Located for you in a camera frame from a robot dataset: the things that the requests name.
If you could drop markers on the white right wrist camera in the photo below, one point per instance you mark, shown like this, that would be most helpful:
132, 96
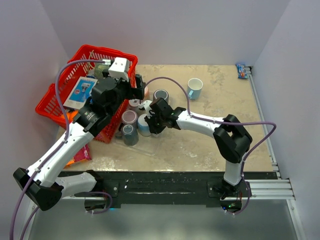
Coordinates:
146, 106

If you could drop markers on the dark teal mug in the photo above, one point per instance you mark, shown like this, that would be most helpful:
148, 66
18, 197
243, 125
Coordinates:
128, 133

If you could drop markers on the blue razor box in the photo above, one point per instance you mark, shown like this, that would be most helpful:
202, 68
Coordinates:
80, 93

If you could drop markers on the pink mug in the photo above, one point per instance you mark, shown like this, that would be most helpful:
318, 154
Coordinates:
146, 92

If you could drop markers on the lilac grey mug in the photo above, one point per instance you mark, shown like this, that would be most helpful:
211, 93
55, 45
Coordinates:
129, 117

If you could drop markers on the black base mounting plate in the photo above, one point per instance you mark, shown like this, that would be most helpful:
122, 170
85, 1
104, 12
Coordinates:
117, 188

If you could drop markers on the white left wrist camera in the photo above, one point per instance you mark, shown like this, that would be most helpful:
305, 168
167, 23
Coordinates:
117, 68

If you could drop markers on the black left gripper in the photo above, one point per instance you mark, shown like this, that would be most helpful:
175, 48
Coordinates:
137, 92

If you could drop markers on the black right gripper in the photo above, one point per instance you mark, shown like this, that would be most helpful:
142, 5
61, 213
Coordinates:
154, 129

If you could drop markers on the aluminium frame rail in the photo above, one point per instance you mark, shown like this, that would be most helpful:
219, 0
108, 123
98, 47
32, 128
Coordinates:
279, 190

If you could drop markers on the light grey mug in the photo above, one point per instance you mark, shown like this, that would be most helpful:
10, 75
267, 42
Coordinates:
133, 105

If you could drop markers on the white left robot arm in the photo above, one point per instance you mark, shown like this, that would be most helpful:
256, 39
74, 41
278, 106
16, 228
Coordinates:
41, 181

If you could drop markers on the orange fruit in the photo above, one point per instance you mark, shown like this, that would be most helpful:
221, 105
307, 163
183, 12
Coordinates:
71, 115

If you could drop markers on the blue candy packet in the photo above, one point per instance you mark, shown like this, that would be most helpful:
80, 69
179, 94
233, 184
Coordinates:
242, 71

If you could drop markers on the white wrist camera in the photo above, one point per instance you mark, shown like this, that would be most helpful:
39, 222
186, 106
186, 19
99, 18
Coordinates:
146, 106
117, 68

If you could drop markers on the clear plastic tray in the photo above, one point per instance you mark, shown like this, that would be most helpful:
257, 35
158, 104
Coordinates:
147, 145

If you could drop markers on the blue white round mug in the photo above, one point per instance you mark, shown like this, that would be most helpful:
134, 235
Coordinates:
143, 127

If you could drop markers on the pink purple packet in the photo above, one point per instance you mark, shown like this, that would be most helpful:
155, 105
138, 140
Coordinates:
83, 155

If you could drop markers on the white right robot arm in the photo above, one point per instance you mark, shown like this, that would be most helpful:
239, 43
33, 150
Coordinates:
232, 139

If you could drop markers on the dark grey mug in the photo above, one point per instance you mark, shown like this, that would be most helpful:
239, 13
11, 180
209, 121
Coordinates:
161, 93

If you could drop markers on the light blue square mug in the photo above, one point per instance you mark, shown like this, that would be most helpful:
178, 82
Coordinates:
194, 88

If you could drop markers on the green netted melon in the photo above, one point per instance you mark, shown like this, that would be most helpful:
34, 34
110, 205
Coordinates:
101, 70

